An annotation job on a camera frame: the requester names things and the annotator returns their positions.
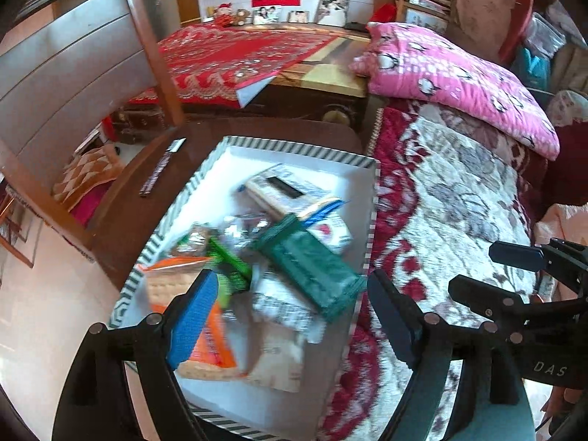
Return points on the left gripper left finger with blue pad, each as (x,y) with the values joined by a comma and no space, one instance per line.
(95,403)

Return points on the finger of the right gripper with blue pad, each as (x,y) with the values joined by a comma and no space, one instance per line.
(481,298)

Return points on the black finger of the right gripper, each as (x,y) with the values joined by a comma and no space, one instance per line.
(526,258)

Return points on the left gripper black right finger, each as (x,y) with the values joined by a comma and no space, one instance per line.
(490,400)

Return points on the orange cracker packet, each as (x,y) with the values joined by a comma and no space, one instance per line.
(185,291)

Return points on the white small snack packet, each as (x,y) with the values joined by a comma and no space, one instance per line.
(275,300)

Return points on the clear plastic snack bag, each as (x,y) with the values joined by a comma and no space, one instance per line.
(236,232)

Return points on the dark green wafer packet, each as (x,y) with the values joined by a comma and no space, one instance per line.
(321,276)

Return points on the blue edged biscuit packet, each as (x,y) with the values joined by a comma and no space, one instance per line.
(280,191)

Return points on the white strawberry rice snack packet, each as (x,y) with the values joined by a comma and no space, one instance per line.
(332,232)

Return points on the green black snack packet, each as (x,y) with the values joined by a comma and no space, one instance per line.
(234,276)

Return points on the green white cracker packet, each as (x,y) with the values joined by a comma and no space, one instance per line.
(193,243)

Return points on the person right hand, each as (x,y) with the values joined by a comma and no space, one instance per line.
(558,398)

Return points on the peach plastic bag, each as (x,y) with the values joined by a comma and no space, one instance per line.
(566,222)

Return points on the floral fleece blanket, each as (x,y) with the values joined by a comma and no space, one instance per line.
(450,185)

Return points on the checkered brown cushion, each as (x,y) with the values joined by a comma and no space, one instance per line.
(85,172)

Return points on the pink penguin quilt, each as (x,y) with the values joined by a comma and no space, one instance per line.
(412,62)

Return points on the red embroidered cloth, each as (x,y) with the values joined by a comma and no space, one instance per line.
(209,65)

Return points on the wooden chair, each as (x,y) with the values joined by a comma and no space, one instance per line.
(60,83)

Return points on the red santa plush toy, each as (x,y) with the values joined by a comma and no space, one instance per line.
(223,15)

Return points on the framed wedding photo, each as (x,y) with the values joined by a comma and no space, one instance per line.
(332,13)

